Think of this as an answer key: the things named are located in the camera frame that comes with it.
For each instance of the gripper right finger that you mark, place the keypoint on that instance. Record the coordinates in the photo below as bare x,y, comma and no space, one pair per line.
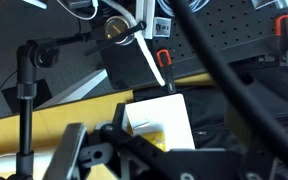
260,163

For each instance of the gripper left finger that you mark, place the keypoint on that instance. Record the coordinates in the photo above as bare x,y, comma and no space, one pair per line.
67,150

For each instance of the black zip jersey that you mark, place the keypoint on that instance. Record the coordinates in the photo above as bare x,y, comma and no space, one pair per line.
217,110

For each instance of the white paper sheet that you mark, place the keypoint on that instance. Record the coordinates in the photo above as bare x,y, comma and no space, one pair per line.
160,116

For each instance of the round metal rimmed disc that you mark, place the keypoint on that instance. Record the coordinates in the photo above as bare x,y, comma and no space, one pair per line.
112,28

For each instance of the white table frame beam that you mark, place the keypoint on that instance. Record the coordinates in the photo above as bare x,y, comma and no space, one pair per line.
74,90

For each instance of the black camera stand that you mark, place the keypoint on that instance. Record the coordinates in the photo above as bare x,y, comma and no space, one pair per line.
25,100

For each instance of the aluminium extrusion rail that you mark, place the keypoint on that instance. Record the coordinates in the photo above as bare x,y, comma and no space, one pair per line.
146,16
274,3

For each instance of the metal corner bracket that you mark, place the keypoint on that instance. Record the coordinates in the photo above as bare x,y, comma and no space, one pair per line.
161,26

